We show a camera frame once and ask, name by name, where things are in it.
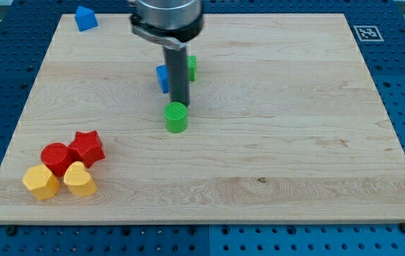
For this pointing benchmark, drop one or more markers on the red cylinder block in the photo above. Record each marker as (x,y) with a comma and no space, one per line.
(57,158)

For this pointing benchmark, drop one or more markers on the blue cube block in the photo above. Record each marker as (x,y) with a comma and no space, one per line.
(162,78)

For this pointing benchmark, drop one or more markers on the yellow heart block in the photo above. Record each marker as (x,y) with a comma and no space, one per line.
(78,180)

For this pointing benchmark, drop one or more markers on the red star block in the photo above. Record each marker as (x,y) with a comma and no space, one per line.
(86,147)

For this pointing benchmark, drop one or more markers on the green star block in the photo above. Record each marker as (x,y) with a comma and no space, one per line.
(192,67)

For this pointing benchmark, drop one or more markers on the green cylinder block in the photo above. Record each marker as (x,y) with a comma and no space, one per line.
(175,115)

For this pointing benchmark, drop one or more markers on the white fiducial marker tag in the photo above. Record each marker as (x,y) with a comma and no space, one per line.
(368,33)

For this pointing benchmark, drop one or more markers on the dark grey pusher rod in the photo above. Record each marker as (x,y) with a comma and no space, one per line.
(178,77)

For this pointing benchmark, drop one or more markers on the blue pentagon block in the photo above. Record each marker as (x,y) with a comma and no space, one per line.
(85,18)

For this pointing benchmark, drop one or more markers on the wooden board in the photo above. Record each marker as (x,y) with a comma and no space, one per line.
(285,126)

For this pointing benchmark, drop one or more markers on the yellow hexagon block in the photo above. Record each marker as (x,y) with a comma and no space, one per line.
(41,182)

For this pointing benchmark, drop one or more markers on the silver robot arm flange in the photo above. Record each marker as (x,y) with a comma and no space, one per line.
(169,23)

